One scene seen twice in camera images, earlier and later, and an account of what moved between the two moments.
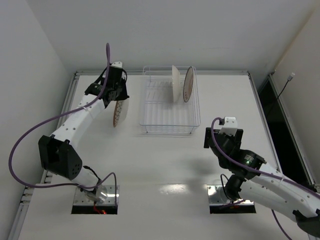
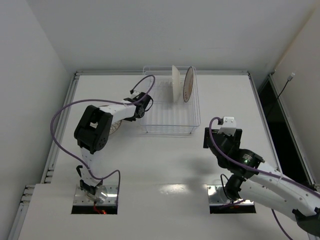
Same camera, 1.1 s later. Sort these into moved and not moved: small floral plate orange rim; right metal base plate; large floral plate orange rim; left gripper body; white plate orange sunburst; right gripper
Moved: small floral plate orange rim; left gripper body
Not moved: white plate orange sunburst; right metal base plate; right gripper; large floral plate orange rim
